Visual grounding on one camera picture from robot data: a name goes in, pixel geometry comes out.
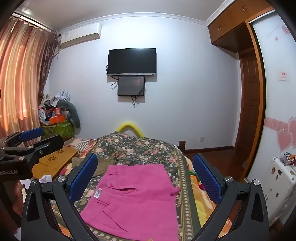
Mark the black wall television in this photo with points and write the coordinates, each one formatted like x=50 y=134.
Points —
x=131 y=61

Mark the pile of mixed clutter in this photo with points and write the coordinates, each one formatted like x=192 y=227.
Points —
x=56 y=99

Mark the orange yellow fleece blanket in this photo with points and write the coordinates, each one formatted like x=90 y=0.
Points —
x=201 y=209

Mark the wooden overhead cabinet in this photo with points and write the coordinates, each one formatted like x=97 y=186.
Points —
x=233 y=23

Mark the brown wooden door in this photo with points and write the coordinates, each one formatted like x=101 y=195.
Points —
x=251 y=104

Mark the pink pants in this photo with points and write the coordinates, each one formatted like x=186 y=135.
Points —
x=138 y=199

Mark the wooden bed post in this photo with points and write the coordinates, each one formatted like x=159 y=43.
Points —
x=182 y=146

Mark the white crumpled cloth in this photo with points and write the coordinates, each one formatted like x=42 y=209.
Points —
x=46 y=179

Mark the wooden lap desk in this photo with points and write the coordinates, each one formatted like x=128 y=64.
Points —
x=62 y=154

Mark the grey plush toy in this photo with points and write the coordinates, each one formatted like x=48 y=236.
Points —
x=74 y=112

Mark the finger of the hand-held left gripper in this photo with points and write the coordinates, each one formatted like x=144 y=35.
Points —
x=32 y=134
x=49 y=143

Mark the small paper note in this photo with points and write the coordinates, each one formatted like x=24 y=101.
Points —
x=282 y=76

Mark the white suitcase with stickers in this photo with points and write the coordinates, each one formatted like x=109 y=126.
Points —
x=281 y=185

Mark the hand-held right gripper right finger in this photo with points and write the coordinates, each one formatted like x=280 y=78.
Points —
x=207 y=178

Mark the white heart-print wardrobe door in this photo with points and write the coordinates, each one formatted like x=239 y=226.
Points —
x=277 y=111

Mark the yellow foam tube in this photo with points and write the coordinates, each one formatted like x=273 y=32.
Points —
x=127 y=124

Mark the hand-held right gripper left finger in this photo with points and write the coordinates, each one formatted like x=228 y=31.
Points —
x=84 y=176

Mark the white air conditioner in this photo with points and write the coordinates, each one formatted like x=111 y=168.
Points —
x=79 y=34

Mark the floral green bedsheet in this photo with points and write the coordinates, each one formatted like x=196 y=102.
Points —
x=148 y=150

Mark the orange box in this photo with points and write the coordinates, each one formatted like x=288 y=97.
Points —
x=57 y=119

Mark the striped cloth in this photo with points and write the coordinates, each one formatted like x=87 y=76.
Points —
x=81 y=144

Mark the small black wall monitor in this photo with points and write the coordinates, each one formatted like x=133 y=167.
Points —
x=131 y=85

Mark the green storage box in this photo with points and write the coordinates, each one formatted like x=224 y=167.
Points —
x=60 y=130

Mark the pink striped curtain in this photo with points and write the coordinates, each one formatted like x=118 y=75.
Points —
x=20 y=76

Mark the olive green garment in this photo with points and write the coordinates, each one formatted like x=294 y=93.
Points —
x=103 y=165

